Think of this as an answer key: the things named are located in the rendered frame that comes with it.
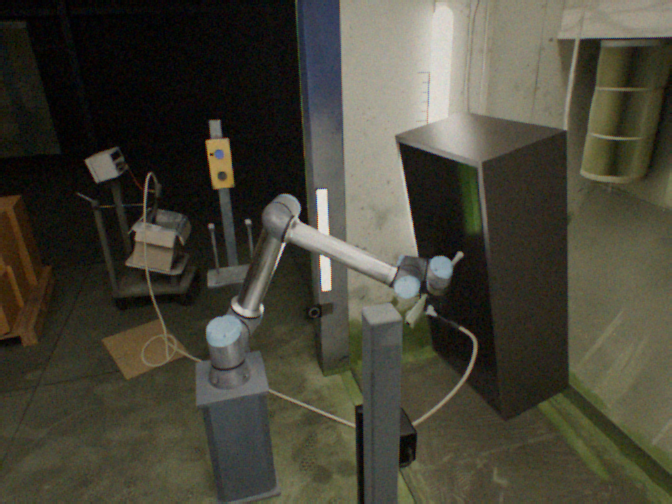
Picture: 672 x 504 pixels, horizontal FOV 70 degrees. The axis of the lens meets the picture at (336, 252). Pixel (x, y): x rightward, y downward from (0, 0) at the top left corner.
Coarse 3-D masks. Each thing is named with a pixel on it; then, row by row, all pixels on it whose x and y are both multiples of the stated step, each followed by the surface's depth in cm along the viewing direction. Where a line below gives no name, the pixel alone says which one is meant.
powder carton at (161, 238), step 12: (156, 216) 413; (168, 216) 413; (180, 216) 414; (132, 228) 374; (156, 228) 376; (168, 228) 401; (180, 228) 389; (156, 240) 376; (168, 240) 378; (180, 240) 414; (156, 252) 385; (168, 252) 387; (144, 264) 389; (156, 264) 390; (168, 264) 391
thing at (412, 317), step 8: (456, 256) 234; (424, 296) 220; (416, 304) 217; (408, 312) 216; (416, 312) 214; (424, 312) 214; (408, 320) 212; (416, 320) 212; (440, 320) 215; (448, 320) 212; (456, 328) 211
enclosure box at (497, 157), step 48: (432, 144) 183; (480, 144) 170; (528, 144) 160; (432, 192) 224; (480, 192) 162; (528, 192) 167; (432, 240) 234; (480, 240) 241; (528, 240) 175; (480, 288) 258; (528, 288) 184; (432, 336) 258; (480, 336) 261; (528, 336) 194; (480, 384) 231; (528, 384) 206
